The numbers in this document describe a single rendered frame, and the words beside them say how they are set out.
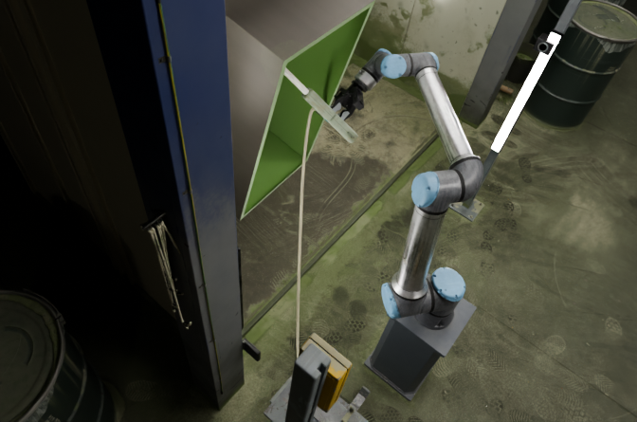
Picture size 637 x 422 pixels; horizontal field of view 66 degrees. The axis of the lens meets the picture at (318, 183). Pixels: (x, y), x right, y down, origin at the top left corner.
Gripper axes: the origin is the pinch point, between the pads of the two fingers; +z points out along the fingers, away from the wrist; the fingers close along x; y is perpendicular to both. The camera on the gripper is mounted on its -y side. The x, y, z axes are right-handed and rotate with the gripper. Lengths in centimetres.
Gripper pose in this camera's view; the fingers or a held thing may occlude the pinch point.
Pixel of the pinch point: (331, 120)
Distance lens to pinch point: 209.5
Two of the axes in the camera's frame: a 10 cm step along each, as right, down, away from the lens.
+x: -6.4, -5.5, -5.4
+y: -3.8, -3.9, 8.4
